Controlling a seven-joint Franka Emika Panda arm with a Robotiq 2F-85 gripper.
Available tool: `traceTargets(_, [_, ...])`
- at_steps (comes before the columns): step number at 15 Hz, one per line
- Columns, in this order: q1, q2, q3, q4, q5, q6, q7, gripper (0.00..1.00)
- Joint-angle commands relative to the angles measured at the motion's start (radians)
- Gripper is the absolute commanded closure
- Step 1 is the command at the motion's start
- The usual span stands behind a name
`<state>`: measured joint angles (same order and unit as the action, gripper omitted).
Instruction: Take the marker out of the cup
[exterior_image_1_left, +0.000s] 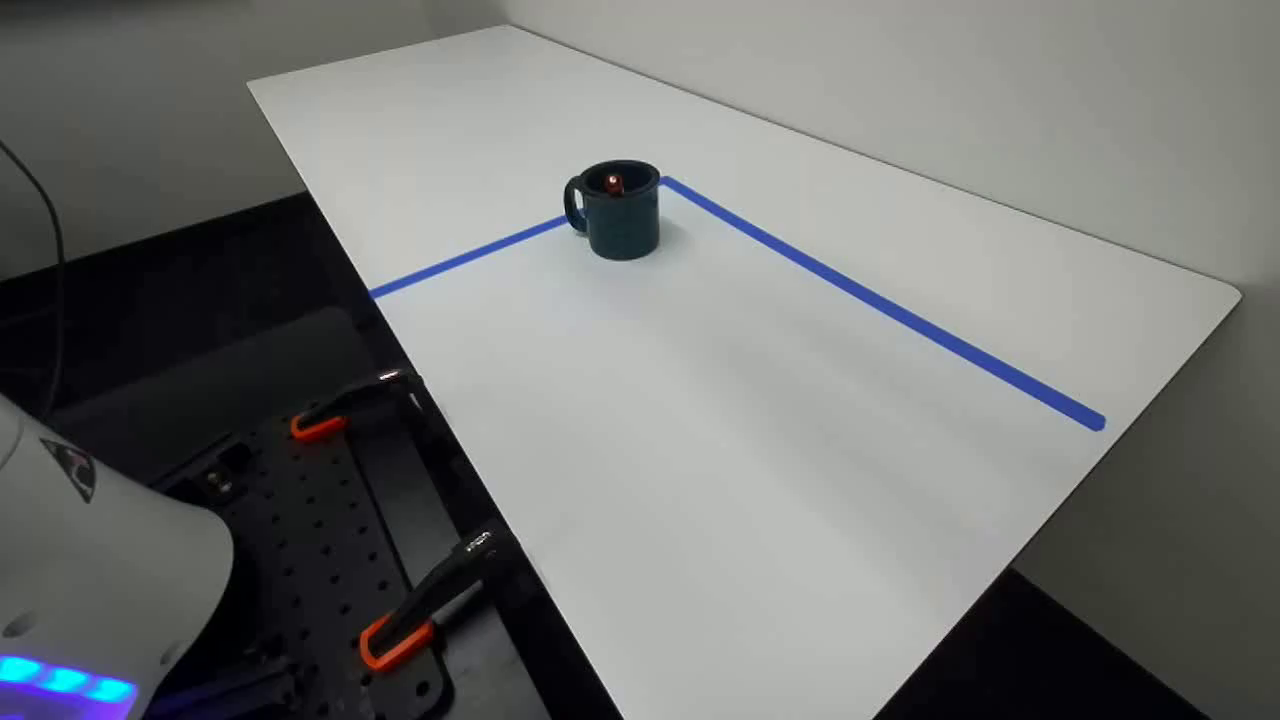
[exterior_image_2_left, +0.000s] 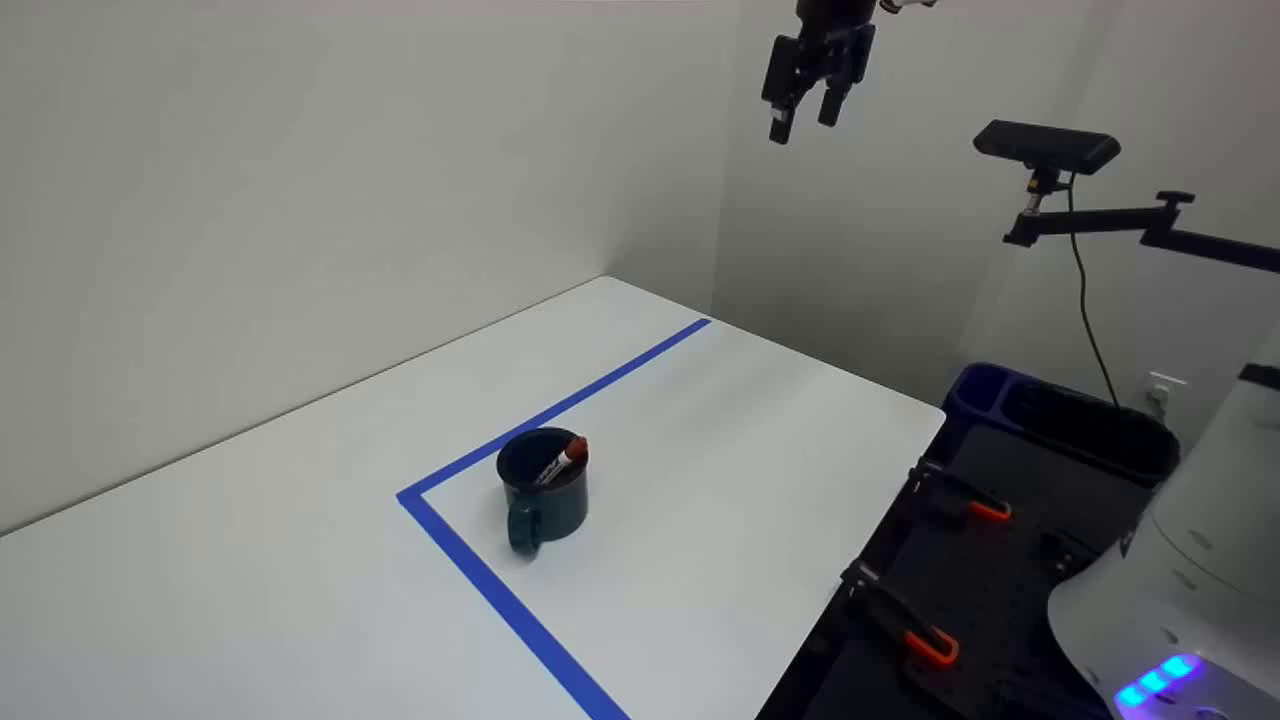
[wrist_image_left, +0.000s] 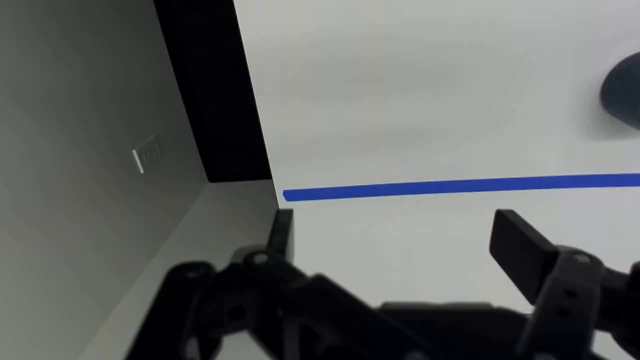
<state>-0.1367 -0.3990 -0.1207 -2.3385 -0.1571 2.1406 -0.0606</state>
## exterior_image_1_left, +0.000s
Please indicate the red marker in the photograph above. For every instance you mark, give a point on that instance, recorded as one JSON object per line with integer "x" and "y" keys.
{"x": 612, "y": 180}

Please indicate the long blue tape line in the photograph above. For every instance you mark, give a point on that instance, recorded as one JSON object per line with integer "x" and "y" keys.
{"x": 883, "y": 307}

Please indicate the short blue tape line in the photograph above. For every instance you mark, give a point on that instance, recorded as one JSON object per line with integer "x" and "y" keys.
{"x": 464, "y": 257}

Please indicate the dark teal ceramic mug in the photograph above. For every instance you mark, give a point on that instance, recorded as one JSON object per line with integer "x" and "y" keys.
{"x": 626, "y": 224}

